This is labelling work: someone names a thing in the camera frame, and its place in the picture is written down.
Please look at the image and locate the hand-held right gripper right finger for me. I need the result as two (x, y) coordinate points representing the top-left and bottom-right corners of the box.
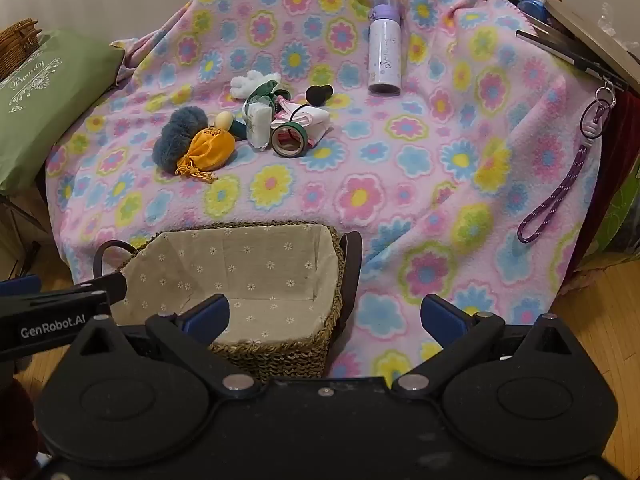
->
(391, 294), (577, 401)

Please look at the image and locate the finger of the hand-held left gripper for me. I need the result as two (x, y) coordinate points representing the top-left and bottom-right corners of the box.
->
(0, 275), (43, 298)
(75, 272), (128, 307)

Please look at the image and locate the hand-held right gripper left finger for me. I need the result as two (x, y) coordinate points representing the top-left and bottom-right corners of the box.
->
(70, 294), (261, 399)

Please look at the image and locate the woven basket with fabric liner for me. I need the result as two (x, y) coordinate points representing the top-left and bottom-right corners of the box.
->
(92, 222), (364, 384)

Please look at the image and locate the orange embroidered drawstring pouch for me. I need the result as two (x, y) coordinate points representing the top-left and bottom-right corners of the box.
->
(175, 127), (236, 183)

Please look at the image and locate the blue fluffy pompom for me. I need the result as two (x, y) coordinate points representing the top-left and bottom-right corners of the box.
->
(152, 109), (209, 169)

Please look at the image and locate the beige tape roll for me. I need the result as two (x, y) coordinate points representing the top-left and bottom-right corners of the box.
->
(270, 126), (303, 157)

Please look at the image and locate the beige sponge with teal handle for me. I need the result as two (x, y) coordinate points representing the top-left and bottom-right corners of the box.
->
(214, 111), (248, 141)

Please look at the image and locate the white cotton pad pack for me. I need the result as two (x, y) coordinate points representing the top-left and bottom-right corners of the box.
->
(243, 101), (274, 151)

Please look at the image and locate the pink and white sock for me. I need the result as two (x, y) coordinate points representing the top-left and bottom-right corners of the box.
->
(272, 94), (332, 149)

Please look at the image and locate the black hair tie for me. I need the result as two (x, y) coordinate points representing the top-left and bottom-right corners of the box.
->
(287, 104), (316, 126)

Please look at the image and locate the black makeup sponge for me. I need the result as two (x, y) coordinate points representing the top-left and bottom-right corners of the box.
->
(305, 85), (334, 107)

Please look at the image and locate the person's left forearm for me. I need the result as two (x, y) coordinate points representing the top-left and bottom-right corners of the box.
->
(0, 377), (41, 463)

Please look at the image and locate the pink floral fleece blanket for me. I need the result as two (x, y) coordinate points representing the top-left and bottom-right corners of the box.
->
(44, 0), (608, 382)

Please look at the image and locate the green embroidered pillow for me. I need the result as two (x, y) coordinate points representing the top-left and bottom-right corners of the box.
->
(0, 27), (126, 197)

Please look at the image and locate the green floral bag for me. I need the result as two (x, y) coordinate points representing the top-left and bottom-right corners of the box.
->
(594, 165), (640, 262)

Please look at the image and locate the green and white plush toy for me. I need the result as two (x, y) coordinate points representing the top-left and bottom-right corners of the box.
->
(242, 81), (290, 117)

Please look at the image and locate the dark red cloth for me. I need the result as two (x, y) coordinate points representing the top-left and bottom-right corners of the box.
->
(570, 87), (640, 272)

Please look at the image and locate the brown wicker hamper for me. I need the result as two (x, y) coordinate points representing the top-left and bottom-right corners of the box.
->
(0, 19), (44, 79)

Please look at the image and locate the purple and white bottle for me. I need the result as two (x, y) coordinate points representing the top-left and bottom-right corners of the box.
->
(367, 4), (403, 96)

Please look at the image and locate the dark hardcover book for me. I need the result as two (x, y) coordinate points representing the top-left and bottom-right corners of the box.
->
(515, 12), (626, 92)

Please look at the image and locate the blue round container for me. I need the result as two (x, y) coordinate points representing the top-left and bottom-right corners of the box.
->
(517, 0), (552, 24)

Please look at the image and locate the grey flat board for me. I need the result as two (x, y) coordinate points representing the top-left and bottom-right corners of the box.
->
(542, 0), (640, 92)

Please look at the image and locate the purple lanyard with key ring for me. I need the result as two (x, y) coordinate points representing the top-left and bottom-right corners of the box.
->
(517, 85), (617, 244)

